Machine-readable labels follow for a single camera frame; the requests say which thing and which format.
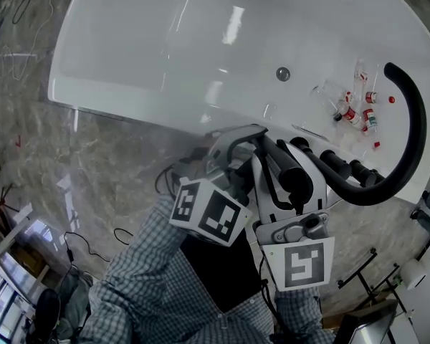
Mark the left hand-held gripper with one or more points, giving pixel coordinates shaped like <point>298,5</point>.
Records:
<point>215,213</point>

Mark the black metal stand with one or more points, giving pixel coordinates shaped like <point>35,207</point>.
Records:
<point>365,281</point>

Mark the slim clear plastic bottle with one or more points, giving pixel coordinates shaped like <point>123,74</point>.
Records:
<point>360,71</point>

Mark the large clear plastic bottle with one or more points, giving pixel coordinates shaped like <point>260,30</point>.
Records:
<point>324,97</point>

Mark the small red label bottle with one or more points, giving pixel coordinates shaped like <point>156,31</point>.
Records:
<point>371,97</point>

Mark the chrome overflow slot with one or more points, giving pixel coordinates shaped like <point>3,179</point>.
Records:
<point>310,132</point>

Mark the red label plastic bottle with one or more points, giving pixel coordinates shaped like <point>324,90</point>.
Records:
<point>350,115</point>

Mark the white shelf frame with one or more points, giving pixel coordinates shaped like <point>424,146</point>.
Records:
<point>7,228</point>

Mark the person's right forearm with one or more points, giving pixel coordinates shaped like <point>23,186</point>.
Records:
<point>301,314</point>

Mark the round chrome tub drain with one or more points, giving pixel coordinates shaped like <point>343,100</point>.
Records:
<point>283,73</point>

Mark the white bathtub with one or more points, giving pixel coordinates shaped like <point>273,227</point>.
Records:
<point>157,41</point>

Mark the black curved faucet spout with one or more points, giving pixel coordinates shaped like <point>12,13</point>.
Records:
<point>414,127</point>

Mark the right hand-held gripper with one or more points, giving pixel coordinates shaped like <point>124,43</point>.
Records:
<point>302,263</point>

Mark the white paper roll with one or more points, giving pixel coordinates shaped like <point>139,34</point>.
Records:
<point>415,274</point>

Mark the person's torso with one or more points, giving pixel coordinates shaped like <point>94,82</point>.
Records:
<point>229,274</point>

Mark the green label plastic bottle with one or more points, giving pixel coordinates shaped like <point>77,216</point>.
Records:
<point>370,119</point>

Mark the person's left forearm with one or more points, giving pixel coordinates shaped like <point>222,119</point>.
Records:
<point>147,274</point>

